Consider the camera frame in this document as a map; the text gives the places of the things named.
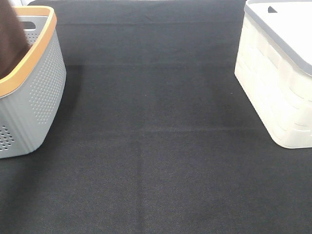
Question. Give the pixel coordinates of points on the brown microfibre towel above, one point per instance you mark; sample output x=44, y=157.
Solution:
x=13, y=43

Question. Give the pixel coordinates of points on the black table cloth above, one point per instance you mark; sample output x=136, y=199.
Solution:
x=154, y=134

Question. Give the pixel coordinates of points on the grey perforated laundry basket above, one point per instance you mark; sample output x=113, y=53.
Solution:
x=30, y=95

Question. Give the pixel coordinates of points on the white storage bin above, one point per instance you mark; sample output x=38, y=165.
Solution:
x=274, y=67

